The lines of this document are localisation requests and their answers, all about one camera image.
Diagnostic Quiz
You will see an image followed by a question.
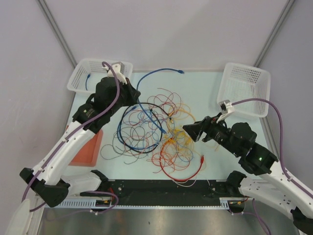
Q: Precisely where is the thick black cable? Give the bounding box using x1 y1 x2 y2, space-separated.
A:
119 102 173 154

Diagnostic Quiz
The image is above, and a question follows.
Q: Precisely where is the aluminium frame post right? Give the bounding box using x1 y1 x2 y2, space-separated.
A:
253 0 297 68

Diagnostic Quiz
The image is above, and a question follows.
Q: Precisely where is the thick red cable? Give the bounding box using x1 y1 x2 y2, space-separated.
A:
159 141 205 182

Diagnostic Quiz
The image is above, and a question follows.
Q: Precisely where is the thin white wire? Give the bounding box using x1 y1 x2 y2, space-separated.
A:
171 168 211 189

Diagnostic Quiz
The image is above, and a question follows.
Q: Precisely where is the white mesh basket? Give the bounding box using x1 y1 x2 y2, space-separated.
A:
67 58 133 96
217 63 271 119

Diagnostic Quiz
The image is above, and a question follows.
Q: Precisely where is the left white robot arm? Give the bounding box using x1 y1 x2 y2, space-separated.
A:
5 76 140 235

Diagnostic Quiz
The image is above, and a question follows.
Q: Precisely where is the aluminium frame post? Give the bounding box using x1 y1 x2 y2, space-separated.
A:
36 0 77 68
253 0 297 68

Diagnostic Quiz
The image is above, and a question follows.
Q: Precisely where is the orange plastic bin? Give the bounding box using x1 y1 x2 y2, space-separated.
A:
69 130 103 167

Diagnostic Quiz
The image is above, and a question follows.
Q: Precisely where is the yellow wire bundle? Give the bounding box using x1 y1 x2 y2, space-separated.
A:
163 122 196 152

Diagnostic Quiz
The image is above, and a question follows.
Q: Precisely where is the thin orange wire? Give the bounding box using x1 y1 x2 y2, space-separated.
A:
146 87 221 174

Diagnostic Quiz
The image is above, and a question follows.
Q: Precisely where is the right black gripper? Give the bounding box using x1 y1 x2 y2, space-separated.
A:
181 112 240 156

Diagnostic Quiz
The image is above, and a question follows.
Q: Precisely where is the white slotted cable duct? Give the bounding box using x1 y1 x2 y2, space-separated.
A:
45 198 230 210

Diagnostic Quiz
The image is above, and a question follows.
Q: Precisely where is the right white mesh basket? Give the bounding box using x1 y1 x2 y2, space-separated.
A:
217 63 271 119

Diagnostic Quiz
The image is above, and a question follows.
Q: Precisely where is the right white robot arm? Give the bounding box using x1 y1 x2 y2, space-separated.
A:
183 116 313 235

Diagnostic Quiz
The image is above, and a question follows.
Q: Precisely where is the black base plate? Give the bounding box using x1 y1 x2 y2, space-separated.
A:
80 179 255 207

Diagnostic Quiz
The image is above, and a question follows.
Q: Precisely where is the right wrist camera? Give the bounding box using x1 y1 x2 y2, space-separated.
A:
216 100 235 123

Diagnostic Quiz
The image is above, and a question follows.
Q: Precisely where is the aluminium frame post left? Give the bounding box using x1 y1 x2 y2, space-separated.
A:
36 0 77 68

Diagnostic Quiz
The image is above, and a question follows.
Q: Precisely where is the thin blue wire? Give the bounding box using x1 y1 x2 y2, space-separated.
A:
117 107 191 164

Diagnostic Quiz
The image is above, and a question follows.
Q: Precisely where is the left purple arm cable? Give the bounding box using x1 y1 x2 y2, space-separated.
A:
21 61 121 212

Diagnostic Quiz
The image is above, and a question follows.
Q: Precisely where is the left white mesh basket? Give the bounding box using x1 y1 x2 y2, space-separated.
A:
67 58 133 96

